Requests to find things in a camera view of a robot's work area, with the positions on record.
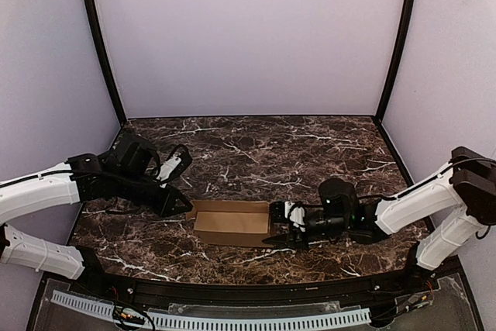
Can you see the black left frame post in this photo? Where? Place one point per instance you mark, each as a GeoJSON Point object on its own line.
{"type": "Point", "coordinates": [103, 60]}

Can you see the clear acrylic plate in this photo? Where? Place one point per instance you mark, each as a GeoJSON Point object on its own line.
{"type": "Point", "coordinates": [446, 307]}

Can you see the black right frame post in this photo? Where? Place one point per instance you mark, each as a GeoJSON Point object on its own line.
{"type": "Point", "coordinates": [396, 56]}

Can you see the black front rail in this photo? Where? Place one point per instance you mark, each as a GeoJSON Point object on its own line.
{"type": "Point", "coordinates": [146, 304]}

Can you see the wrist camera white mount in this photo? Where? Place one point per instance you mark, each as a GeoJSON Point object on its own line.
{"type": "Point", "coordinates": [175, 165]}
{"type": "Point", "coordinates": [292, 213]}

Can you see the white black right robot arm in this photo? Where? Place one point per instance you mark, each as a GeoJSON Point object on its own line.
{"type": "Point", "coordinates": [465, 185]}

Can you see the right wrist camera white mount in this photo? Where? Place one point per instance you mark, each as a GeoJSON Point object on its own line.
{"type": "Point", "coordinates": [292, 213]}

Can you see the white slotted cable duct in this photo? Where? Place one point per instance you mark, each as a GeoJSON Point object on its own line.
{"type": "Point", "coordinates": [192, 317]}

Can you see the brown cardboard box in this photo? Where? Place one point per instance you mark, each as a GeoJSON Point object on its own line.
{"type": "Point", "coordinates": [231, 223]}

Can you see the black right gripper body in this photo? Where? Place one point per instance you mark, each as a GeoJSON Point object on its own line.
{"type": "Point", "coordinates": [294, 230]}

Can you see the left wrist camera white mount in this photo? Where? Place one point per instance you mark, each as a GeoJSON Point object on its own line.
{"type": "Point", "coordinates": [175, 165]}

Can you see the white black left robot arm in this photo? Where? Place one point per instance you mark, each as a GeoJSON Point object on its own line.
{"type": "Point", "coordinates": [130, 170]}

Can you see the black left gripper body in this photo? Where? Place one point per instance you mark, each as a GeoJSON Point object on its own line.
{"type": "Point", "coordinates": [161, 198]}

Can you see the black frame post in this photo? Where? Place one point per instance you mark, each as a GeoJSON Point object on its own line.
{"type": "Point", "coordinates": [396, 56]}
{"type": "Point", "coordinates": [103, 60]}

